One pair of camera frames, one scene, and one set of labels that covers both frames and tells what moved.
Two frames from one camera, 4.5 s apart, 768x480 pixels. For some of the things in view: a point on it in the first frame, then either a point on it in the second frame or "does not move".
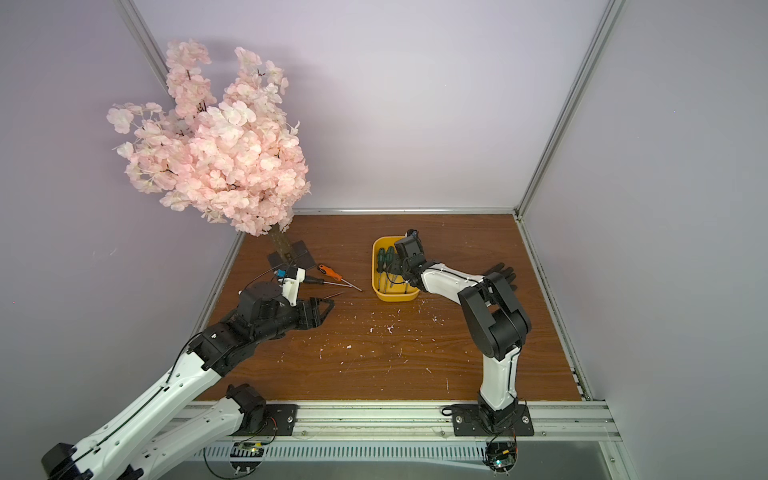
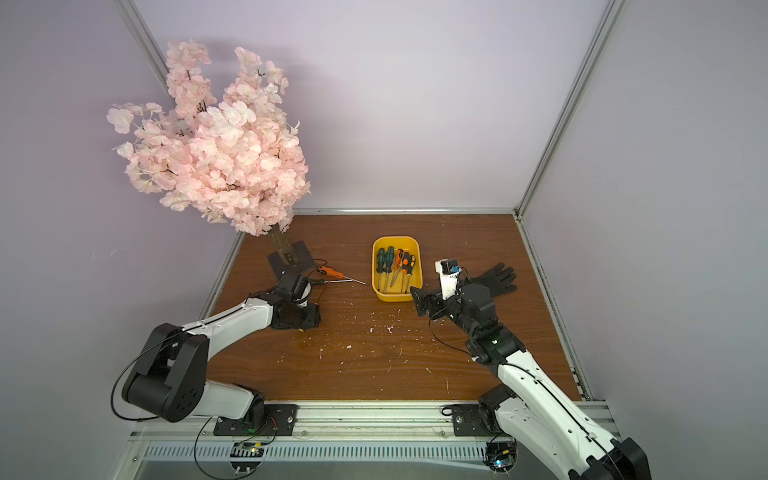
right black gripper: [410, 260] -> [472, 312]
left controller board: [246, 457] does not move
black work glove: [507, 273] does not move
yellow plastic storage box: [389, 287] does not move
